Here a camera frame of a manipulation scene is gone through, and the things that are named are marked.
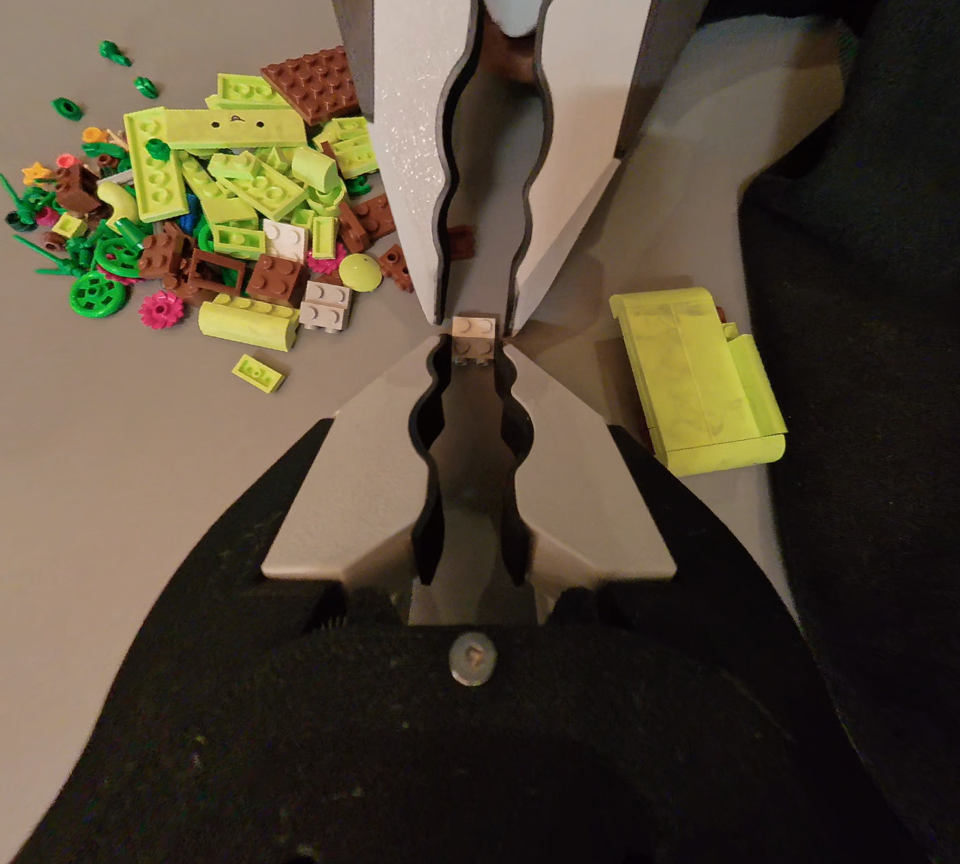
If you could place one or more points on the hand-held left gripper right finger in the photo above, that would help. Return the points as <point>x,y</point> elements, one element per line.
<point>592,504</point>

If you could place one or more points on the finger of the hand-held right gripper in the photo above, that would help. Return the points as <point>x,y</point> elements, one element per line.
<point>592,92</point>
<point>412,92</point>

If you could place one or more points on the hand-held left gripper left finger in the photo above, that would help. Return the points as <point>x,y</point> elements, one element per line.
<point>337,504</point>

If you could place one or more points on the small lime plate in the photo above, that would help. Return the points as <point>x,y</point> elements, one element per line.
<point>259,373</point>

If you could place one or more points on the large lime brick assembly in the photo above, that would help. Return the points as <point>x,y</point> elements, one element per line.
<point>690,384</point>

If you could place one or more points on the lime dome piece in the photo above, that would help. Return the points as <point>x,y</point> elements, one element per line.
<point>360,272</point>

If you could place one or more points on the light grey brick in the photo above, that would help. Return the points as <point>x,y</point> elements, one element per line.
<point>474,339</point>

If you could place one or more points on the brown square brick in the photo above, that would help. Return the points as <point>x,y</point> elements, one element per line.
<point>276,279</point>

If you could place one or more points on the person's right hand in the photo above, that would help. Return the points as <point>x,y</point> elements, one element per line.
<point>517,58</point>

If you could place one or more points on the lime curved slope piece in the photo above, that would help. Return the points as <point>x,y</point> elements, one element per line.
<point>247,324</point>

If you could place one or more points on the pile of loose toy bricks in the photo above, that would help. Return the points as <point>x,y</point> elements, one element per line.
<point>210,182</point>

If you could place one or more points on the person's black jacket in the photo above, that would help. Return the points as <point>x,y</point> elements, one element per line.
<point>862,429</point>

